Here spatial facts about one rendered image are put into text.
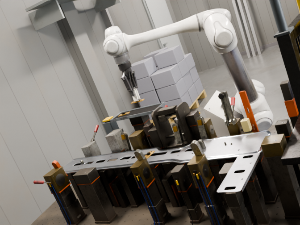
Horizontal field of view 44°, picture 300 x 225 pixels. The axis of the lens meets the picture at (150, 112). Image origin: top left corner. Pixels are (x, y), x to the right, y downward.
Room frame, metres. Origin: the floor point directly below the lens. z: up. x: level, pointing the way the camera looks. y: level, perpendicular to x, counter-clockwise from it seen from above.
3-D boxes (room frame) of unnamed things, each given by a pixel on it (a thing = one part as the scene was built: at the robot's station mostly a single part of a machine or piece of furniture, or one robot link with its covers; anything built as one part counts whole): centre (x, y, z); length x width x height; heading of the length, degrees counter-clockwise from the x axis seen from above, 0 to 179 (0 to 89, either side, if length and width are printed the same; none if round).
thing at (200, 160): (1.53, -0.10, 0.87); 0.12 x 0.07 x 0.35; 143
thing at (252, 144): (1.95, 0.11, 1.00); 1.38 x 0.22 x 0.02; 53
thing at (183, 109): (2.05, -0.11, 0.94); 0.18 x 0.13 x 0.49; 53
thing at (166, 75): (6.23, -0.48, 0.54); 1.08 x 0.75 x 1.07; 150
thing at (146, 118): (2.35, 0.08, 0.92); 0.10 x 0.08 x 0.45; 53
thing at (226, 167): (1.46, -0.22, 0.84); 0.12 x 0.07 x 0.28; 143
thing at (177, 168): (1.64, -0.01, 0.84); 0.10 x 0.05 x 0.29; 143
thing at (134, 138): (2.18, 0.12, 0.89); 0.12 x 0.08 x 0.38; 143
